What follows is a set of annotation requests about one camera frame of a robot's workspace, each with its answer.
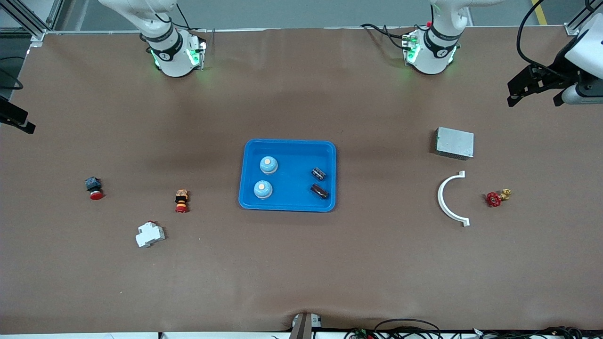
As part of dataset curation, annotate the red handwheel brass valve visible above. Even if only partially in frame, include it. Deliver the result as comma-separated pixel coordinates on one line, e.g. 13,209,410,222
486,188,513,208

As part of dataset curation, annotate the brown table cover mat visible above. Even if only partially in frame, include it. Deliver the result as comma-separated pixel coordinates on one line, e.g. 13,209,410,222
0,26,603,335

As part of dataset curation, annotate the black cable bundle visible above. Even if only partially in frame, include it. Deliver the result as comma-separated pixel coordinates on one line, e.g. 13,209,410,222
343,325,603,339

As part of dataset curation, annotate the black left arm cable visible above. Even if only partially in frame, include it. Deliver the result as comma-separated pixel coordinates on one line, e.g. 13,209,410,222
516,0,594,81

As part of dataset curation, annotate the black base cable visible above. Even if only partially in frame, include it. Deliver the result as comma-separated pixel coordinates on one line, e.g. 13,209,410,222
360,23,413,51

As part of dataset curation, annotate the red button with dark body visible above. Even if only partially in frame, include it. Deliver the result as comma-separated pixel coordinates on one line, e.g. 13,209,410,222
85,177,105,201

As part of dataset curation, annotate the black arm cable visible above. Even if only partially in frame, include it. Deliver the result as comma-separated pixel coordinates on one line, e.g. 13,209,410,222
0,56,24,90
516,0,594,81

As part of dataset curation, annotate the white circuit breaker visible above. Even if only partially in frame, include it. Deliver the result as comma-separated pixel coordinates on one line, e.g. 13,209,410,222
136,221,166,249

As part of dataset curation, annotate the black looped cable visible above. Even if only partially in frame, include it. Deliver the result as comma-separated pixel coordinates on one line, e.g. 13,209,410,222
374,318,442,339

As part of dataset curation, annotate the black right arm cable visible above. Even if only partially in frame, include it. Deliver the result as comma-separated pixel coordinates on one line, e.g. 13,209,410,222
0,56,24,90

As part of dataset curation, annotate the white curved plastic bracket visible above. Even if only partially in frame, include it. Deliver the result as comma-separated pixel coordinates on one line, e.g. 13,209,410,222
437,170,471,227

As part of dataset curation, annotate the blue plastic tray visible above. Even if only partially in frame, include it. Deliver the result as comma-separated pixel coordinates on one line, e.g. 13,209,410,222
238,138,337,213

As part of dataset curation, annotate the grey metal clamp bracket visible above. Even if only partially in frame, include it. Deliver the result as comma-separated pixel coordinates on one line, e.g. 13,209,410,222
289,312,324,339

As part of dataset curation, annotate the grey metal power supply box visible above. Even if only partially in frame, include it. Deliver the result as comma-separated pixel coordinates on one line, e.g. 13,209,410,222
434,127,475,161

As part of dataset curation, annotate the aluminium frame profile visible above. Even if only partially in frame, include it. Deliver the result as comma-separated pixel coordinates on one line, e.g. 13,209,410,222
564,0,603,36
0,0,64,45

